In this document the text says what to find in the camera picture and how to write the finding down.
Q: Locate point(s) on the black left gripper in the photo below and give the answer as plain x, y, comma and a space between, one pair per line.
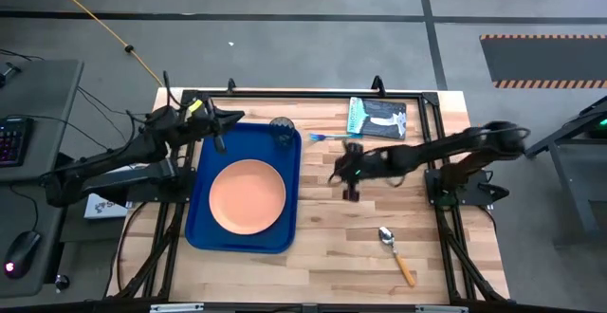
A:
201, 118

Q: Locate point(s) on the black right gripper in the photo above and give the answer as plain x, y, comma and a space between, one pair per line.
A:
372, 163

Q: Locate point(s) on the blue plastic fork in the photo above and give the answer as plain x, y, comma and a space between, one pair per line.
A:
332, 136

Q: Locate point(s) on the blue faceted cup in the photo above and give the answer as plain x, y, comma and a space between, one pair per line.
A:
282, 132

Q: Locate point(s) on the orange round plate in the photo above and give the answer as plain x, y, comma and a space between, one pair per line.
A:
246, 197

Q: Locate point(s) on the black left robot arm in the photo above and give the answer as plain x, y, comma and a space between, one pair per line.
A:
118, 154

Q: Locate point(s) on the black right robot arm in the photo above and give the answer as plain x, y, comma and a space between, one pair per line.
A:
450, 144

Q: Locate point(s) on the blue plastic tray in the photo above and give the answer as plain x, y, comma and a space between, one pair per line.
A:
199, 227

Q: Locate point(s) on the teal and black book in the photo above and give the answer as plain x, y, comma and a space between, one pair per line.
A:
379, 118

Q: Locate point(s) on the white printed box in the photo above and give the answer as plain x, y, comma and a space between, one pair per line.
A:
102, 207

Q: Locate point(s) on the grey desk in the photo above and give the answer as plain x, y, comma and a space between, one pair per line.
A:
42, 114

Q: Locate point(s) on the black backlit keyboard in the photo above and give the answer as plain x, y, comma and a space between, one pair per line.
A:
13, 141

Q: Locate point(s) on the black hazard-striped floor mat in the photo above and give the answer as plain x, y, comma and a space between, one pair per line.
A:
545, 59

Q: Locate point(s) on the grey metal stand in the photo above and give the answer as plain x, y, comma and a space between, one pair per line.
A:
569, 180

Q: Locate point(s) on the black round knob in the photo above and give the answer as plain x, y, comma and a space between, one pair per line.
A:
62, 282

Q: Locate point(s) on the black computer mouse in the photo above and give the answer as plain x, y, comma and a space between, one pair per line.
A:
21, 253

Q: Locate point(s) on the black frame clamp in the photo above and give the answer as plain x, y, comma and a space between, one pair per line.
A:
231, 86
378, 84

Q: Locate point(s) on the black aluminium rig frame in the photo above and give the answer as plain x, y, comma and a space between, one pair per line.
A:
308, 94

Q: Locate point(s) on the silver metal bracket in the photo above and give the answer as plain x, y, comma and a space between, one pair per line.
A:
441, 309
176, 308

